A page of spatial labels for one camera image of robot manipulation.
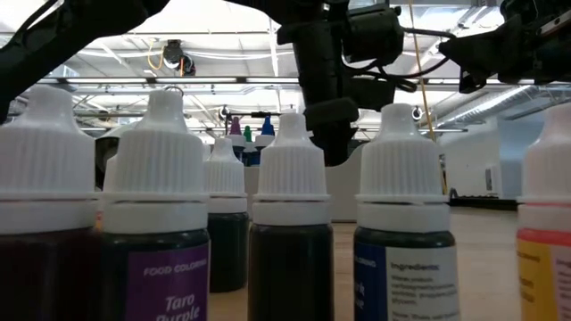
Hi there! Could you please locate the large purple-cap coloring bottle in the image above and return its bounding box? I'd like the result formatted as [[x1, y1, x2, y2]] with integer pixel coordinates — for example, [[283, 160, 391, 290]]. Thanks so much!
[[225, 116, 247, 162]]

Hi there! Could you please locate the white plastic bin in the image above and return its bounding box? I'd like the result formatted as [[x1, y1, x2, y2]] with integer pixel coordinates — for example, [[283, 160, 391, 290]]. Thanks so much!
[[243, 144, 365, 223]]

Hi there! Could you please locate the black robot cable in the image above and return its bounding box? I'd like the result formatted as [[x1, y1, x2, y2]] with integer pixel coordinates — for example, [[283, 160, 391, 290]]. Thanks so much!
[[341, 26, 457, 94]]

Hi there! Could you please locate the large green-cap coloring bottle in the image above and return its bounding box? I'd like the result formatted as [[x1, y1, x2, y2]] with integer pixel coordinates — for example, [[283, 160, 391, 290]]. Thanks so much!
[[242, 125, 259, 167]]

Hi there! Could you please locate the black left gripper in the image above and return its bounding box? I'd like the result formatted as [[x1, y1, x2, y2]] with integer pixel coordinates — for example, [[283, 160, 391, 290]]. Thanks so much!
[[276, 17, 397, 167]]

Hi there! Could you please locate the small orange bottle yellow label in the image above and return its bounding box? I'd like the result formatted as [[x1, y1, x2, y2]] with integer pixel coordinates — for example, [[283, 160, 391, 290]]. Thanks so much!
[[516, 103, 571, 321]]

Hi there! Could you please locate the black ceiling cord reel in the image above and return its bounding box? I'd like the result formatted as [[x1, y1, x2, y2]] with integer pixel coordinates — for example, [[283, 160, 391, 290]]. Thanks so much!
[[161, 39, 197, 78]]

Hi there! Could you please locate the small orange dropper bottle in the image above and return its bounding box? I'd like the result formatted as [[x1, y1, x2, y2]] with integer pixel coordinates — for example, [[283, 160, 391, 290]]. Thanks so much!
[[94, 155, 118, 233]]

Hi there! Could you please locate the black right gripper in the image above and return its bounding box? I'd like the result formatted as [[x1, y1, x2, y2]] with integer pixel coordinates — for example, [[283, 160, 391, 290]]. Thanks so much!
[[439, 0, 571, 95]]

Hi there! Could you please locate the long ceiling light bar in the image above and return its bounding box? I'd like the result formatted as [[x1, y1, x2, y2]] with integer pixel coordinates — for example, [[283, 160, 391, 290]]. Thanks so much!
[[39, 76, 536, 86]]

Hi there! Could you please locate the small red-label dropper bottle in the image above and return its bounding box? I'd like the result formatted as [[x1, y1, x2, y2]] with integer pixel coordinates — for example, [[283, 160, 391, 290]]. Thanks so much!
[[247, 112, 335, 321]]

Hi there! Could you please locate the yellow hanging cable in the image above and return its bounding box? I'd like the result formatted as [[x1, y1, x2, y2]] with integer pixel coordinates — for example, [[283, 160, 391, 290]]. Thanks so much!
[[406, 0, 449, 196]]

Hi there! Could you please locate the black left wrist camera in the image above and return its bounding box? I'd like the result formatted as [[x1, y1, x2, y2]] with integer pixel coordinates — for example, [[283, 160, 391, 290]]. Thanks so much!
[[342, 4, 406, 68]]

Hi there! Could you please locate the small Dark Blue dropper bottle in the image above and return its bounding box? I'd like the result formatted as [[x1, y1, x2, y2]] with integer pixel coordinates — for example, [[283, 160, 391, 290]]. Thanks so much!
[[353, 103, 460, 321]]

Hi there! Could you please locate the small Taro Purple dropper bottle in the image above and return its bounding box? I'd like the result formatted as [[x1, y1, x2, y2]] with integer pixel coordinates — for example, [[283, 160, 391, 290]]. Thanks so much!
[[100, 90, 211, 321]]

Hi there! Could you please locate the small maroon dropper bottle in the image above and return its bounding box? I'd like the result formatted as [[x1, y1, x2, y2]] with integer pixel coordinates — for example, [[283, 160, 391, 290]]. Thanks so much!
[[0, 84, 99, 321]]

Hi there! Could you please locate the large blue-cap coloring bottle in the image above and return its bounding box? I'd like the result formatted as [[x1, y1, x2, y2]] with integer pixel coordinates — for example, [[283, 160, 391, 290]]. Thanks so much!
[[253, 115, 277, 167]]

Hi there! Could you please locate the white wall box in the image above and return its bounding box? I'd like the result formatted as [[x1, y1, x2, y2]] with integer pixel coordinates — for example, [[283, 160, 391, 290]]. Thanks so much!
[[484, 164, 504, 198]]

